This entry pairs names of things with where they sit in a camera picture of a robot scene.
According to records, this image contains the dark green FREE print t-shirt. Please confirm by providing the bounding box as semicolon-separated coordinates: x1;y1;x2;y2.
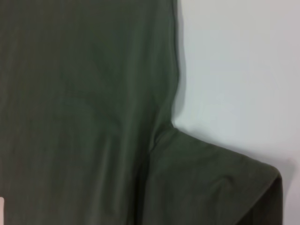
0;0;283;225

